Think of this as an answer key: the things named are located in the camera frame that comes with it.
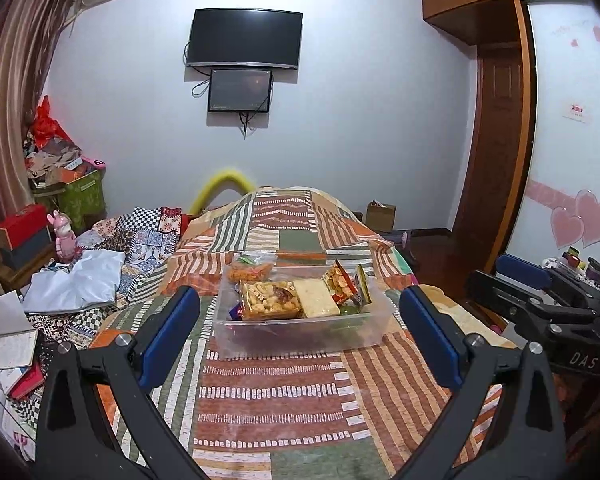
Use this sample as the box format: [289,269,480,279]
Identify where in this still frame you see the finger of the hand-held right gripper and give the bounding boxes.
[466,270,598,342]
[496,254,600,313]

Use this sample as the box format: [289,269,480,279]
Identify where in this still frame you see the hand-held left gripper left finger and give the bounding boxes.
[34,285,211,480]

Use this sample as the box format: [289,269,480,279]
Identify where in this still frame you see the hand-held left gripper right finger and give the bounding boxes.
[392,285,567,480]

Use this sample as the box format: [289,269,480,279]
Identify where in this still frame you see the orange snack bag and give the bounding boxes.
[226,252,277,283]

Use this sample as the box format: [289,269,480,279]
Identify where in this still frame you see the golden nut snack packet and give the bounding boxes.
[239,280,302,322]

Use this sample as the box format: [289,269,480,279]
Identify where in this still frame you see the pale yellow snack packet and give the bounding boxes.
[294,279,342,319]

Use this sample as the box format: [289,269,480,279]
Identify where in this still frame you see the clear plastic container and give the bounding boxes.
[212,260,396,358]

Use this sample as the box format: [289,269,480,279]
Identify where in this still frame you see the group of small bottles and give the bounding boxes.
[542,246,600,288]

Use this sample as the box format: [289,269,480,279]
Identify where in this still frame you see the pink heart stickers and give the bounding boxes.
[527,180,600,250]

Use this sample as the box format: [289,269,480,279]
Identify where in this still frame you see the green yellow snack packet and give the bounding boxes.
[355,264,375,307]

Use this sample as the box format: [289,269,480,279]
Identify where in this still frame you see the checkered patterned quilt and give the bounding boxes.
[0,205,191,461]

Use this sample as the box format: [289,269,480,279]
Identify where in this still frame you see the white cloth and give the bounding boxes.
[22,249,127,315]

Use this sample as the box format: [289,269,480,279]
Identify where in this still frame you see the red chips packet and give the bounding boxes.
[321,259,362,307]

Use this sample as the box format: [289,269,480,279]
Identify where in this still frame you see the brown wooden door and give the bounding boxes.
[450,42,526,253]

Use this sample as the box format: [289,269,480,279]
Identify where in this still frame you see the cardboard box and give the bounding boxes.
[365,200,398,233]

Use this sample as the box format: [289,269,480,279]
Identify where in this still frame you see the striped patchwork bedspread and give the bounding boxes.
[87,186,511,480]

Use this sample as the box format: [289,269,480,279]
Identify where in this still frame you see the pink rabbit toy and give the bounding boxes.
[46,210,78,263]

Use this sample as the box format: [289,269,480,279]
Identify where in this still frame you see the white sliding wardrobe door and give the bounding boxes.
[480,0,600,281]

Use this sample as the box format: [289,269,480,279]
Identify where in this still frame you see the red book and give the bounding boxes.
[7,360,46,401]

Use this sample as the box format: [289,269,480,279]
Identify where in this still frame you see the open notebook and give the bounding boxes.
[0,290,40,371]

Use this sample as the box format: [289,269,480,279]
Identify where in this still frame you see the wooden bedside cabinet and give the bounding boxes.
[0,247,61,293]

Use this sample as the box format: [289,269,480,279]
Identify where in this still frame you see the dark grey box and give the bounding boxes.
[0,227,56,271]

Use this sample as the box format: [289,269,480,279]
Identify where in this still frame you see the green storage box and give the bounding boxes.
[32,167,106,233]

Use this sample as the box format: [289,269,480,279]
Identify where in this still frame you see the yellow foam tube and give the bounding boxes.
[189,167,256,216]

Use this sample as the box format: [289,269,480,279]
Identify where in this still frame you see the small red sign sticker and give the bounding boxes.
[562,102,592,122]

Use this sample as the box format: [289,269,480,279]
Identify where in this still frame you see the red box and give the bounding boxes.
[0,203,48,251]

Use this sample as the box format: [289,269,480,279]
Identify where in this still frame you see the pile of papers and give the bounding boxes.
[24,130,106,191]

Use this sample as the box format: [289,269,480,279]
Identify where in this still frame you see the red plastic bag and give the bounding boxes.
[32,96,71,148]

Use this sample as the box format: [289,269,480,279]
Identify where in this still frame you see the striped brown curtain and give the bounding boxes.
[0,0,83,301]

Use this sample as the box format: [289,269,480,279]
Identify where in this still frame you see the small wall monitor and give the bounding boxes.
[207,67,273,113]

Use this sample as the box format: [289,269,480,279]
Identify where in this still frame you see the wall television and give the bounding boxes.
[186,8,303,70]

